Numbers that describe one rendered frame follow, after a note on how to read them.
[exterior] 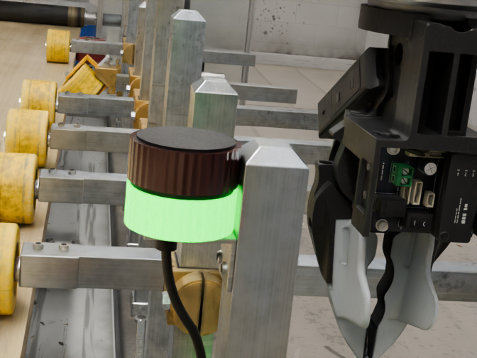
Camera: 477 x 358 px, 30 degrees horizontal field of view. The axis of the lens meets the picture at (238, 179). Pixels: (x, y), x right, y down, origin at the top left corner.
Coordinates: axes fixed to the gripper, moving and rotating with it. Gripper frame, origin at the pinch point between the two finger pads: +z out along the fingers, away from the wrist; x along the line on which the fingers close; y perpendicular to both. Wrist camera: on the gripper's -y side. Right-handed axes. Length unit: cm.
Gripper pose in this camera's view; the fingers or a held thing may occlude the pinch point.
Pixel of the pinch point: (365, 333)
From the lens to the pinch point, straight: 56.7
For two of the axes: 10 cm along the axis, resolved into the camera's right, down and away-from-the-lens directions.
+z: -1.0, 9.6, 2.5
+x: 9.8, 0.6, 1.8
